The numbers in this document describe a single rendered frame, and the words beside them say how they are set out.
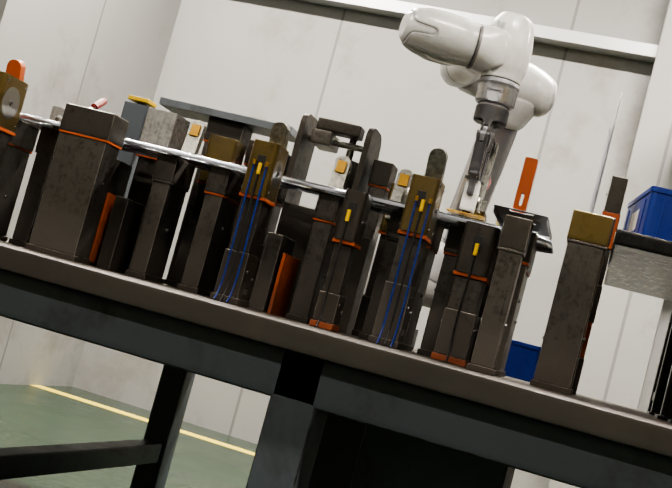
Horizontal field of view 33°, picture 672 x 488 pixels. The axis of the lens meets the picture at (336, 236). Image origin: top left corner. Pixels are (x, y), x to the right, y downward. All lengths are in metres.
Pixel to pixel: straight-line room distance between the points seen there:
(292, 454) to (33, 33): 3.78
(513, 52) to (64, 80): 3.43
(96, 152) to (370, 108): 3.57
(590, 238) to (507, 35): 0.50
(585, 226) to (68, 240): 1.09
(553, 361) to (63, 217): 1.08
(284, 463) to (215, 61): 4.65
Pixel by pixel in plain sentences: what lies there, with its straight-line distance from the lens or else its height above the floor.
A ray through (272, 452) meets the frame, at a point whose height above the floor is 0.50.
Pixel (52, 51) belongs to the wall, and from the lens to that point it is 5.49.
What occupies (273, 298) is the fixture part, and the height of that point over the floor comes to 0.73.
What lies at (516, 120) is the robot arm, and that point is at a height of 1.37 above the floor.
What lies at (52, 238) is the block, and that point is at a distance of 2.50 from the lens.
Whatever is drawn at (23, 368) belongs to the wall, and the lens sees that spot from 5.89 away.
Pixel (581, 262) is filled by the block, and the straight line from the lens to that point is 2.28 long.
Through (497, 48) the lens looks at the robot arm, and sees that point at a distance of 2.48.
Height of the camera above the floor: 0.73
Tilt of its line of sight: 4 degrees up
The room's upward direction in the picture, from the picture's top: 15 degrees clockwise
